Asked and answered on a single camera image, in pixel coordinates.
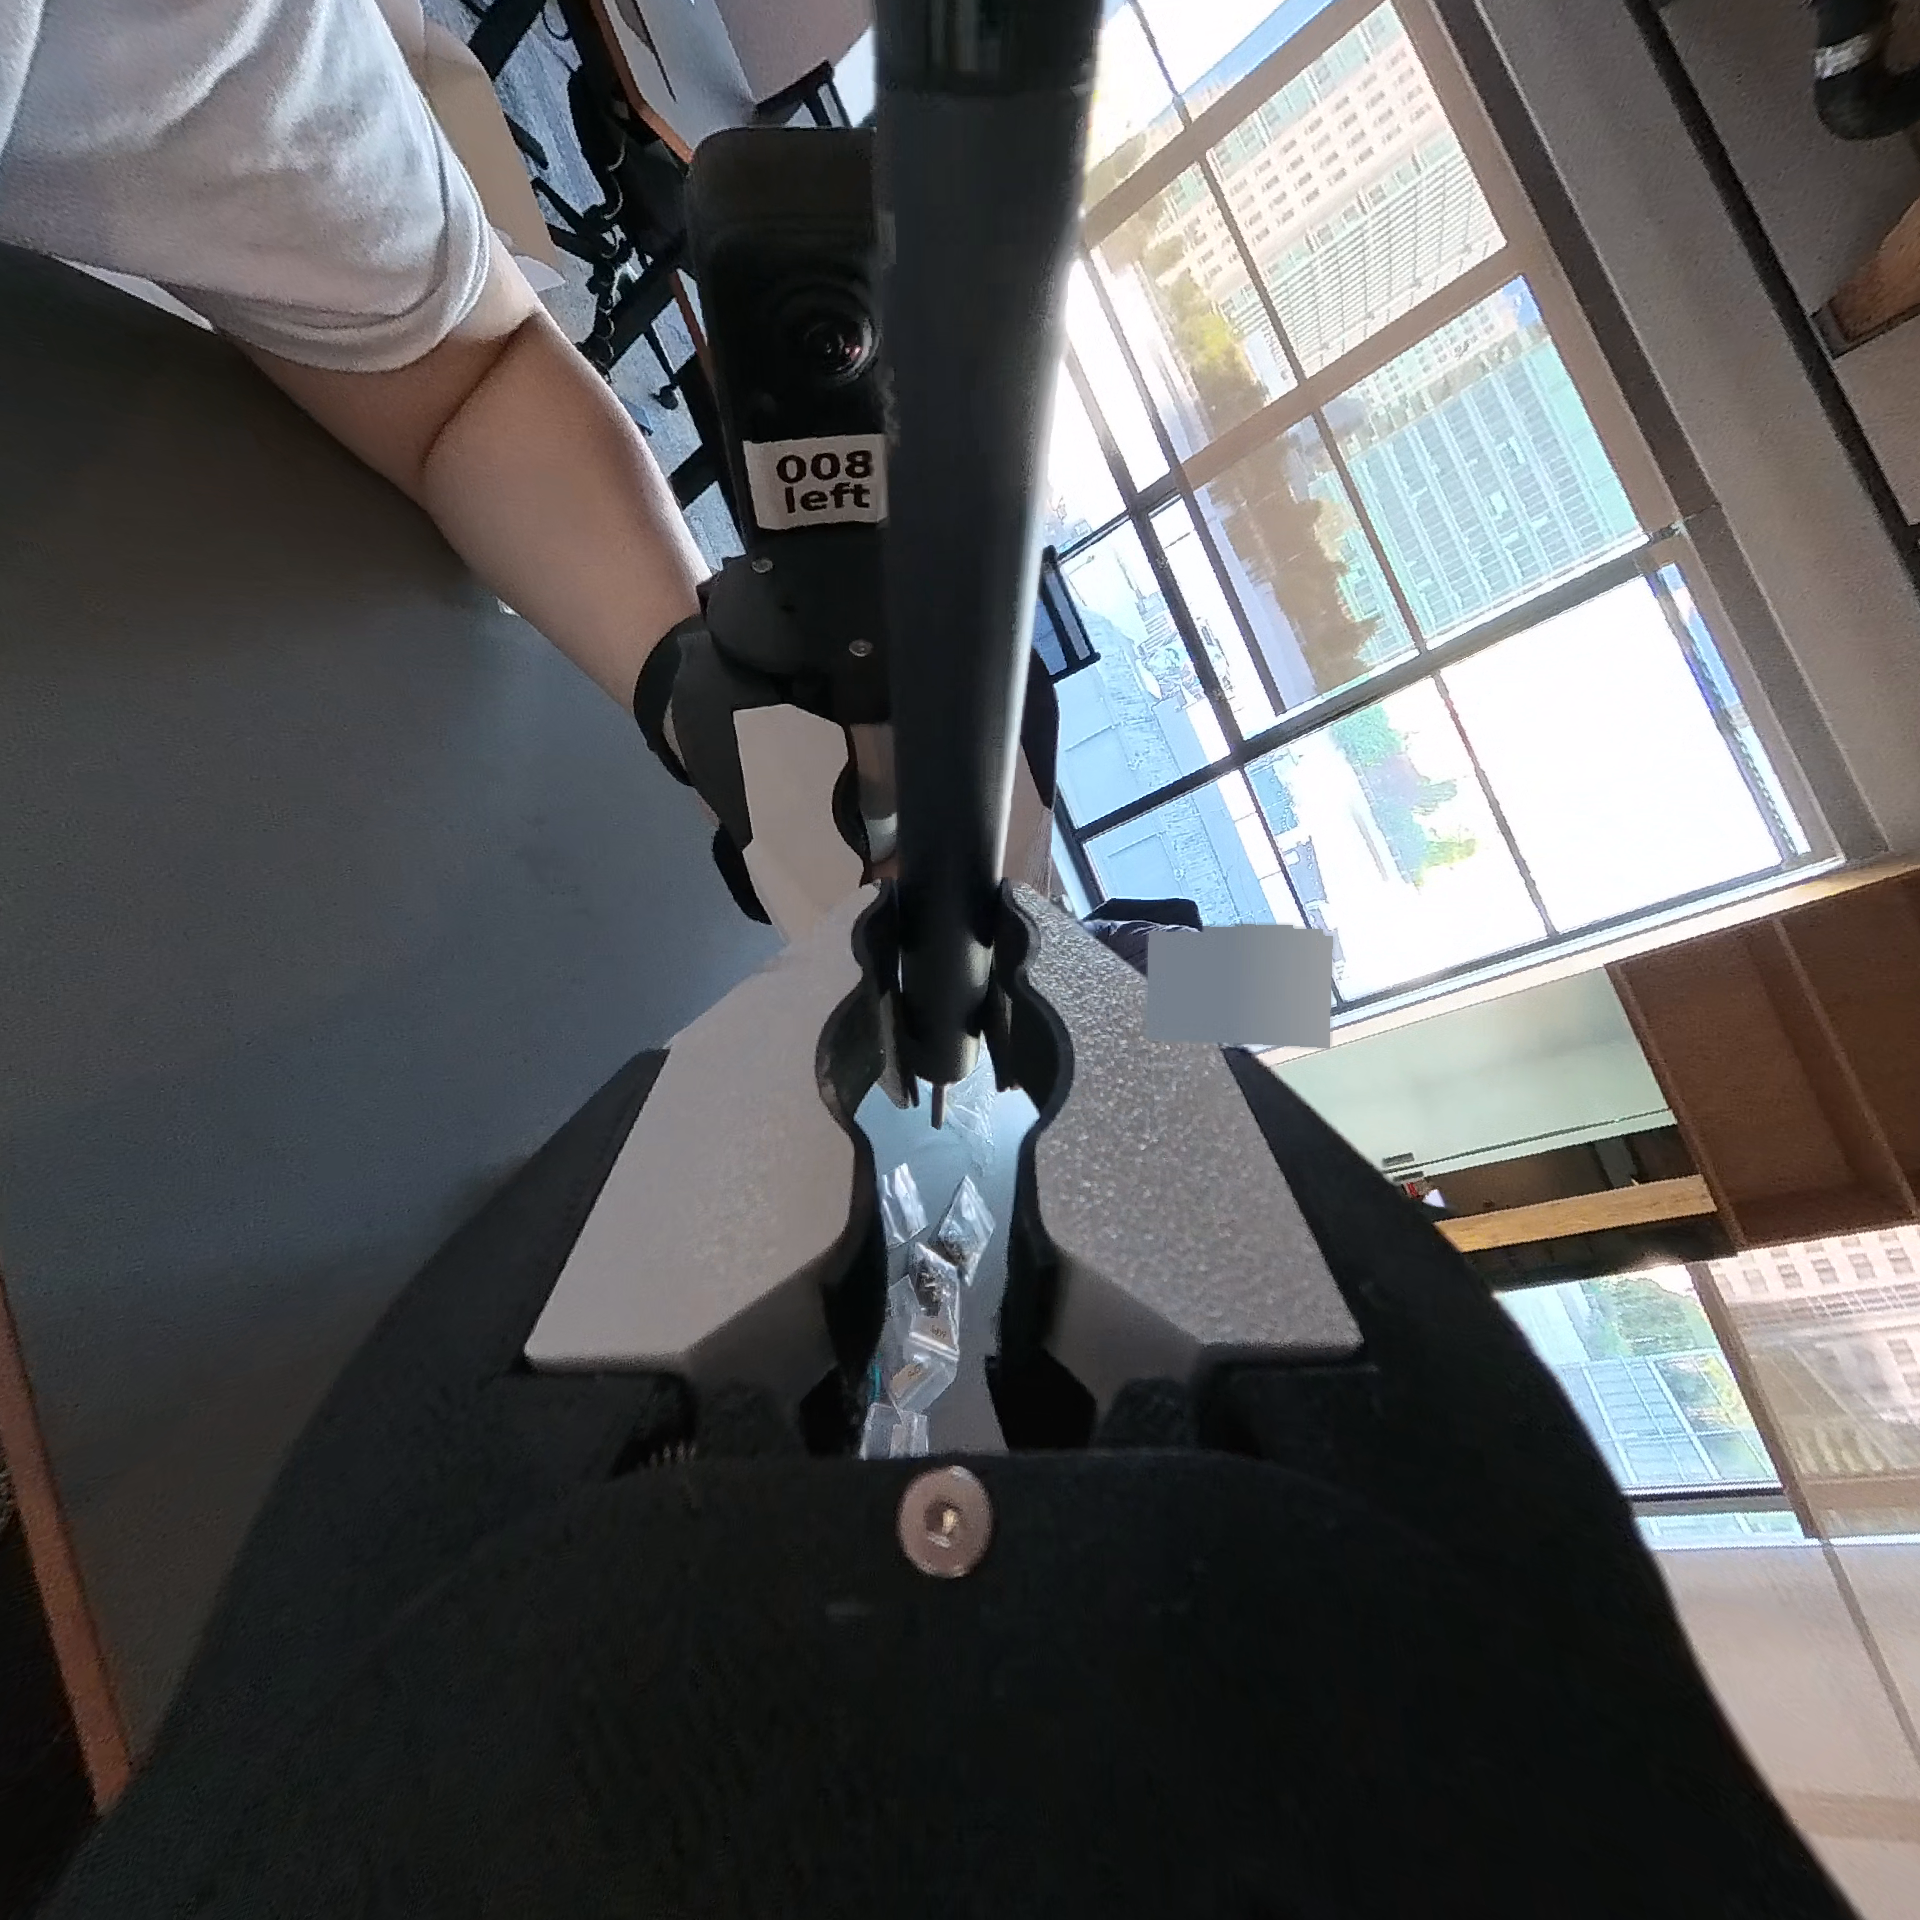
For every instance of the person's left forearm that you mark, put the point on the person's left forearm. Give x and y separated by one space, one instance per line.
571 495

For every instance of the grey desk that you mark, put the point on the grey desk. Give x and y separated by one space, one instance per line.
225 900

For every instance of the white shirt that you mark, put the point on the white shirt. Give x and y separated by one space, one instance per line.
225 148

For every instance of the large grid window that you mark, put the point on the large grid window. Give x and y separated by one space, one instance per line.
1424 524

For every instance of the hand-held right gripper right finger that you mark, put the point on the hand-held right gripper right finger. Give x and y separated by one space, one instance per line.
1185 1200

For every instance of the wooden shelf unit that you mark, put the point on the wooden shelf unit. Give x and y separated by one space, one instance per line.
1785 1079

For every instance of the black office chair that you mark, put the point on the black office chair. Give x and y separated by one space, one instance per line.
616 224

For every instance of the pile of small screw bags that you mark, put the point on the pile of small screw bags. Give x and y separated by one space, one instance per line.
932 1276

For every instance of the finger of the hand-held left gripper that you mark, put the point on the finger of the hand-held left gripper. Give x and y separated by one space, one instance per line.
796 810

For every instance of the black electric screwdriver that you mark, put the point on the black electric screwdriver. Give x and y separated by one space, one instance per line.
967 451

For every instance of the wooden counter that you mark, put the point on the wooden counter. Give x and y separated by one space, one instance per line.
1576 1211

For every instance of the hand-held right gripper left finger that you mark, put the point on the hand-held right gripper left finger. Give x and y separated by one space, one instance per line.
705 1200

